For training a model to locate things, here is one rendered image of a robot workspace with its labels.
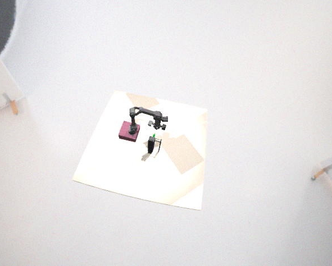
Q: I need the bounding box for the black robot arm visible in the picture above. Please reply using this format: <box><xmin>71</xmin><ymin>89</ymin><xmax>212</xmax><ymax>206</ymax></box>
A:
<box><xmin>128</xmin><ymin>106</ymin><xmax>168</xmax><ymax>136</ymax></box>

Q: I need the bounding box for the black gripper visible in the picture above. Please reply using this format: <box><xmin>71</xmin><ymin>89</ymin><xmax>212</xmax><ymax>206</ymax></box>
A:
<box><xmin>148</xmin><ymin>120</ymin><xmax>166</xmax><ymax>130</ymax></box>

